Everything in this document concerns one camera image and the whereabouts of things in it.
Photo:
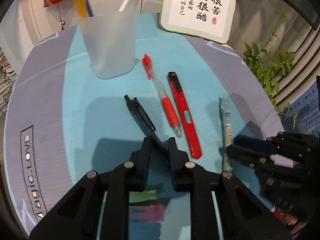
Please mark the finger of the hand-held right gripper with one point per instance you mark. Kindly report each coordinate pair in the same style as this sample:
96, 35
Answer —
243, 155
252, 145

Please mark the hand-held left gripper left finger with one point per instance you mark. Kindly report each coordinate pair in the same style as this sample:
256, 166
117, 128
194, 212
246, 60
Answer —
147, 162

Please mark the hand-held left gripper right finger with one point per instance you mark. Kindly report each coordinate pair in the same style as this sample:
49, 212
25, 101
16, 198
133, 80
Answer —
173, 165

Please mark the clear pen with beige grip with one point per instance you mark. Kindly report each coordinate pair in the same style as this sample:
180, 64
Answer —
226, 120

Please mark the black pen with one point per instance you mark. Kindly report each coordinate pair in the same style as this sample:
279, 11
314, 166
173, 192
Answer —
140, 117

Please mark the pink and teal eraser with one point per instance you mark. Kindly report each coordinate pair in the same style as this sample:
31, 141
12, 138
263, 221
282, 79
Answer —
150, 212

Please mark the red gel pen clear barrel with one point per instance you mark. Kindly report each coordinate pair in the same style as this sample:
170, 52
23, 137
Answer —
167, 105

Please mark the translucent plastic cup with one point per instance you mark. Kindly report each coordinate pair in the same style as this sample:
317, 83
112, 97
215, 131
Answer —
110, 47

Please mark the person's right forearm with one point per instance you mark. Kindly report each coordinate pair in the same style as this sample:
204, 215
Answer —
278, 214

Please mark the green leafy plant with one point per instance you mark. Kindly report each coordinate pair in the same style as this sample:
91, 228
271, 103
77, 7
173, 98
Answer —
270, 72

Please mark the blue and grey tablecloth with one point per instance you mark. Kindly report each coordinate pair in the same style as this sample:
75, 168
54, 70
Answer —
75, 130

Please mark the framed calligraphy sign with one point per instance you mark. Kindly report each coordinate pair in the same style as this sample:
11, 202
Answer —
200, 5

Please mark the tall pile of books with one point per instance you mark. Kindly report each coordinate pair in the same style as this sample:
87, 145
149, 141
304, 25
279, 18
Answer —
5, 80

